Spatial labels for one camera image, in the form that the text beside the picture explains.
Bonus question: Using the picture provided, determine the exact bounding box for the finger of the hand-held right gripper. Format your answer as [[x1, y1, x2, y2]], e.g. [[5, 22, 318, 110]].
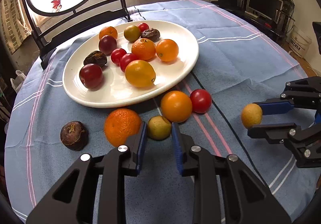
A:
[[247, 122, 321, 169], [253, 76, 321, 116]]

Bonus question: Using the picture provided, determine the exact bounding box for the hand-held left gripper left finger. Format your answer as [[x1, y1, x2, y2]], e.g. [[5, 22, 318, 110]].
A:
[[26, 121, 148, 224]]

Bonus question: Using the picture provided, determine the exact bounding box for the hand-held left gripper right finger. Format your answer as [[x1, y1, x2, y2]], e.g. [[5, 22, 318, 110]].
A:
[[171, 122, 293, 224]]

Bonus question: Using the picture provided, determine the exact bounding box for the yellow-green jujube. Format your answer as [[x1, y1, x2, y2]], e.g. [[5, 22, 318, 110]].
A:
[[147, 115, 173, 140], [124, 25, 141, 42]]

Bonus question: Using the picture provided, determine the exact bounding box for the yellow jujube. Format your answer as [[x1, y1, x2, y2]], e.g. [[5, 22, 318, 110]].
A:
[[241, 103, 263, 129]]

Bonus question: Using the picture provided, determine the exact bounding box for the white ceramic plate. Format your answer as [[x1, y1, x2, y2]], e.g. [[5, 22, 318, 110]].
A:
[[62, 20, 199, 108]]

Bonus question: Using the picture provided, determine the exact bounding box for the yellow-orange kumquat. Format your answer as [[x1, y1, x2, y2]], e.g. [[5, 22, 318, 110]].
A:
[[125, 60, 156, 88]]

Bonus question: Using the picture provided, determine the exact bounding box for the dark red plum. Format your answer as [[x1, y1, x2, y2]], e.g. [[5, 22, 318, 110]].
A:
[[99, 35, 118, 55], [79, 64, 103, 89]]

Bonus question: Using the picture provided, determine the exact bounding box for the rough-skinned mandarin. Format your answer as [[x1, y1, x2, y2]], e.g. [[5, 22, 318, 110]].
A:
[[104, 108, 142, 147], [131, 38, 156, 61]]

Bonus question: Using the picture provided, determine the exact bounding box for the white plastic bucket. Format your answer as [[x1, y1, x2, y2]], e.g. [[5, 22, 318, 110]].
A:
[[290, 24, 312, 58]]

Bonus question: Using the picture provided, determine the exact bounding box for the blue striped tablecloth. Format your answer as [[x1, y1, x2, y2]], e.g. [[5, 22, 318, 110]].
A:
[[4, 0, 321, 224]]

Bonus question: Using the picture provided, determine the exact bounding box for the computer monitor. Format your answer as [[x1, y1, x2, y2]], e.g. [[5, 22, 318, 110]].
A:
[[246, 0, 284, 22]]

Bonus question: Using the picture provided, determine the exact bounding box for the white plastic bag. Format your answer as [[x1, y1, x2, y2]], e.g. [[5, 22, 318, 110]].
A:
[[10, 70, 27, 93]]

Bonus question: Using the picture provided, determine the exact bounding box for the beige checked curtain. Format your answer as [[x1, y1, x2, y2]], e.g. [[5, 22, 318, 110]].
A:
[[0, 0, 34, 55]]

